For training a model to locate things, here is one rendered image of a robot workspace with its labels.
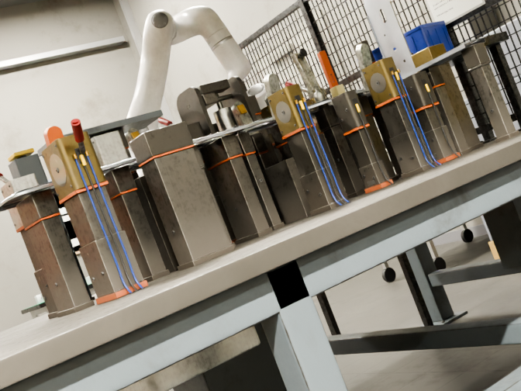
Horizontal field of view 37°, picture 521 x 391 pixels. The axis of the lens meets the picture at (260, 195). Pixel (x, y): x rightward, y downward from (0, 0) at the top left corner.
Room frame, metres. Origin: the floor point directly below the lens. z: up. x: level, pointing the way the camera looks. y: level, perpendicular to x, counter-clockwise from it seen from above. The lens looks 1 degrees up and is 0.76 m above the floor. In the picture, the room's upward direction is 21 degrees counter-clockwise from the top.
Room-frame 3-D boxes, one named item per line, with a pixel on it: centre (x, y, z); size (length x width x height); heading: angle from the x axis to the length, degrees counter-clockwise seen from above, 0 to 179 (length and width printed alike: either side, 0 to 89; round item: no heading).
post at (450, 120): (2.40, -0.62, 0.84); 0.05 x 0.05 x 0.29; 36
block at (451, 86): (2.53, -0.68, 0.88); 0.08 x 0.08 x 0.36; 36
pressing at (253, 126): (2.17, 0.01, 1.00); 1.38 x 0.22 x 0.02; 126
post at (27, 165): (2.17, 0.59, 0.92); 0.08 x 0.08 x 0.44; 36
